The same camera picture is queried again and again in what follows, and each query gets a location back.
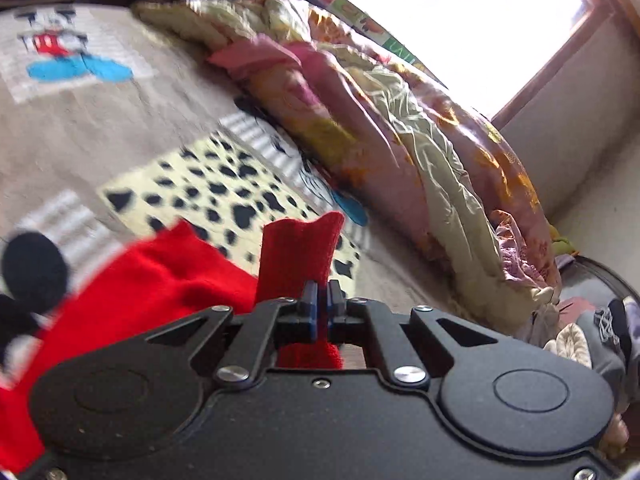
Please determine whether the red knit sweater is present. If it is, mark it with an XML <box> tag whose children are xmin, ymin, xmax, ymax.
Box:
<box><xmin>1</xmin><ymin>211</ymin><xmax>344</xmax><ymax>474</ymax></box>

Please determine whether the stack of folded clothes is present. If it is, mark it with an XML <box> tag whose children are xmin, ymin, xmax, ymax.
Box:
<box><xmin>516</xmin><ymin>296</ymin><xmax>639</xmax><ymax>458</ymax></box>

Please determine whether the dark wooden headboard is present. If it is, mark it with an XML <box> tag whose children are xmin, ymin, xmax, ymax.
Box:
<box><xmin>560</xmin><ymin>256</ymin><xmax>639</xmax><ymax>310</ymax></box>

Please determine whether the floral quilted comforter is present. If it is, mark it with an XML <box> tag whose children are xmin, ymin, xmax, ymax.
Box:
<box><xmin>132</xmin><ymin>0</ymin><xmax>562</xmax><ymax>334</ymax></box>

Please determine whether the Mickey Mouse fleece blanket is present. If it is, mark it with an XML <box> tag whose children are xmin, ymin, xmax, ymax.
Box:
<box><xmin>0</xmin><ymin>1</ymin><xmax>452</xmax><ymax>386</ymax></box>

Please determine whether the colourful alphabet play mat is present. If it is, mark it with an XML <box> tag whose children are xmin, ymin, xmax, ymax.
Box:
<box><xmin>308</xmin><ymin>0</ymin><xmax>442</xmax><ymax>84</ymax></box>

